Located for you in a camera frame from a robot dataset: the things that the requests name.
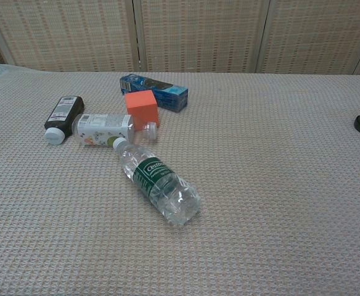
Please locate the clear water bottle green label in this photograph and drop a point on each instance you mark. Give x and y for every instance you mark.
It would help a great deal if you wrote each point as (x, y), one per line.
(155, 179)

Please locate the blue cookie box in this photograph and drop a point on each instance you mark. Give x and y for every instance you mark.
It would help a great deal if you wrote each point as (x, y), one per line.
(174, 95)

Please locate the orange cube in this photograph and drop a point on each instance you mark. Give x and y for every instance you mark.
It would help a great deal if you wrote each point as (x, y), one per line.
(141, 106)

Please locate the clear bottle white floral label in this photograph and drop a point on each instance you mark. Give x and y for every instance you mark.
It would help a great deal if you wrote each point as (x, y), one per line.
(100, 126)

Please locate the beige woven fringed tablecloth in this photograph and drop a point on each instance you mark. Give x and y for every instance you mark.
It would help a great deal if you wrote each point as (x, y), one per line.
(260, 191)

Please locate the dark brown bottle white cap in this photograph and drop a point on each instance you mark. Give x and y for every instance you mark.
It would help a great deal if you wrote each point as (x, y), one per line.
(63, 113)

